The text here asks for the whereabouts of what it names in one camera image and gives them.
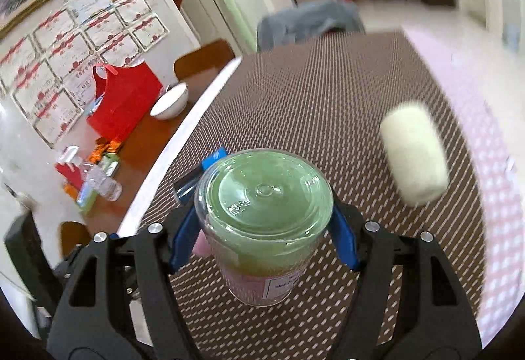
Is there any pink green glass jar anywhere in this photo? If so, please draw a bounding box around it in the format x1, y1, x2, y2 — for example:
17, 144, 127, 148
194, 149, 334, 307

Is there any pink plastic cup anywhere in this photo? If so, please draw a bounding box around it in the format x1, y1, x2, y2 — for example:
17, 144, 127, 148
192, 230, 212, 258

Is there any cream fuzzy cup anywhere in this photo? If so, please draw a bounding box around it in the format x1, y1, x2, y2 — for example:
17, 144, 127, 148
379, 101, 450, 207

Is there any clear plastic bottle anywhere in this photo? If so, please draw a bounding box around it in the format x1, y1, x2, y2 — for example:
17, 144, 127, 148
57, 145, 124, 203

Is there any brown wooden side table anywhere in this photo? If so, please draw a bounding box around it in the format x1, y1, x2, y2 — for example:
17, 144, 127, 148
59, 68, 220, 244

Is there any brown polka dot tablecloth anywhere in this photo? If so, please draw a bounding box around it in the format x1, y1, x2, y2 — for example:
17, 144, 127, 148
142, 32, 484, 359

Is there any pink checkered tablecloth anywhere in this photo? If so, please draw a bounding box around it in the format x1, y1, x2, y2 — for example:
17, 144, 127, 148
403, 27, 524, 347

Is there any red paper bag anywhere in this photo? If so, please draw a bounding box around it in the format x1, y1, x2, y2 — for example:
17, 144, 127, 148
87, 62, 163, 142

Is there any white ceramic bowl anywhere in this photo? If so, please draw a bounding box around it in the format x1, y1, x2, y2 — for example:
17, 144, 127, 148
150, 83, 189, 121

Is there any brown wooden chair back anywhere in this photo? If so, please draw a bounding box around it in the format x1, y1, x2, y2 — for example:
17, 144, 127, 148
174, 39, 235, 80

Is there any grey jacket on chair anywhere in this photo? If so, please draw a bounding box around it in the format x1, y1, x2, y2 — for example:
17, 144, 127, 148
256, 0, 365, 53

